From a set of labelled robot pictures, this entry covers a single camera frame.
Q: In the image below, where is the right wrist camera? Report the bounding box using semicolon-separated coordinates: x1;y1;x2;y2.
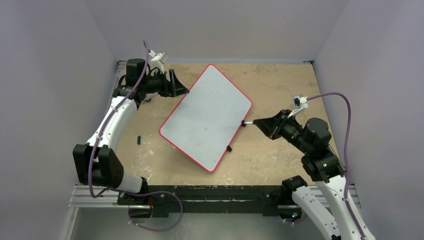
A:
288;94;309;118

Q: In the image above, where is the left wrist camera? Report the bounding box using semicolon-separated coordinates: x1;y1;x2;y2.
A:
148;50;169;74

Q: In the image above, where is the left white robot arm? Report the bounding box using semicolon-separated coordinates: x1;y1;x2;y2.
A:
72;58;190;205

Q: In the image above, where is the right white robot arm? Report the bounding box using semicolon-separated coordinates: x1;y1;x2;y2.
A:
252;109;375;240

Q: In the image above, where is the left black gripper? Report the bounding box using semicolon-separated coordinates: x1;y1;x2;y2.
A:
141;69;189;98

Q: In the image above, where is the aluminium frame rail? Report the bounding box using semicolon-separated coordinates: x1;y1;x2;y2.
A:
62;60;127;240

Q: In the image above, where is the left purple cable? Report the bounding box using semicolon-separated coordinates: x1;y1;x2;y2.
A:
87;40;184;233

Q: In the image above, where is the red framed whiteboard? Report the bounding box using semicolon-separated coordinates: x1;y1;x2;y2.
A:
159;64;253;173

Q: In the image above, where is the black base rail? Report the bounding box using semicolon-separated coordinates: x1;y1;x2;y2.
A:
117;185;302;219

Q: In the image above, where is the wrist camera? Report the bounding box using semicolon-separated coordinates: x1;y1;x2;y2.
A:
148;50;169;74
288;94;309;118

